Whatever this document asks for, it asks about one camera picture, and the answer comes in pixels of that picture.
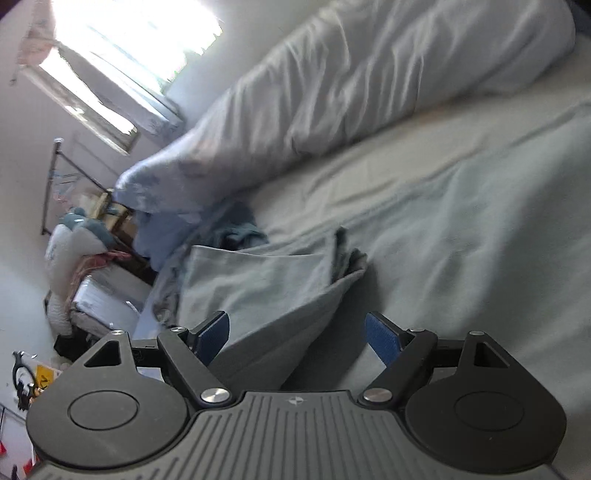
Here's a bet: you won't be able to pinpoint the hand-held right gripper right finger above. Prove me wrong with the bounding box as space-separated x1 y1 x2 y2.
361 311 514 409

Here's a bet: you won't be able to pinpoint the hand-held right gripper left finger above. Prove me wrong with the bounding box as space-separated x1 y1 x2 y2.
79 311 231 409

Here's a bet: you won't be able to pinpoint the grey corduroy pants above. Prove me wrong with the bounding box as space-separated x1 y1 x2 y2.
178 226 370 393

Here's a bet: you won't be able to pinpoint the black metal clothes rack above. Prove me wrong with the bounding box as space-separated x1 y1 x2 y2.
41 137 116 237

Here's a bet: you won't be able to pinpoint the blue crumpled cloth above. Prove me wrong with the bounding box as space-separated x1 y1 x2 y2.
203 203 269 252

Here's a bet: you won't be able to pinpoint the white plastic box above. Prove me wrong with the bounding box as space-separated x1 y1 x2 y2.
69 268 153 333

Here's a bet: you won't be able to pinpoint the pink cloth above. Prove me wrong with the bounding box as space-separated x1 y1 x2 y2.
74 251 134 278

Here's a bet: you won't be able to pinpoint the wooden furniture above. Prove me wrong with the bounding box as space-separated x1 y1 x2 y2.
95 191 139 236

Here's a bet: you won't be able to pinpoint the blue and white plush toy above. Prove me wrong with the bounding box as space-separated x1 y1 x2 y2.
44 207 116 333

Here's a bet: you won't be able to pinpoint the black metal object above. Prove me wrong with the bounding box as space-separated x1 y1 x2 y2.
11 351 47 411

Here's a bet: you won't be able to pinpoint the light curtain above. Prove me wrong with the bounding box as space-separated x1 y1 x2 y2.
9 0 185 137

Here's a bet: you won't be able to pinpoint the light grey duvet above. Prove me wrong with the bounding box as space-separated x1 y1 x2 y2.
113 0 578 273

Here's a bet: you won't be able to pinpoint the window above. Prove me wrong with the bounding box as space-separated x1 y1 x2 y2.
21 0 225 155

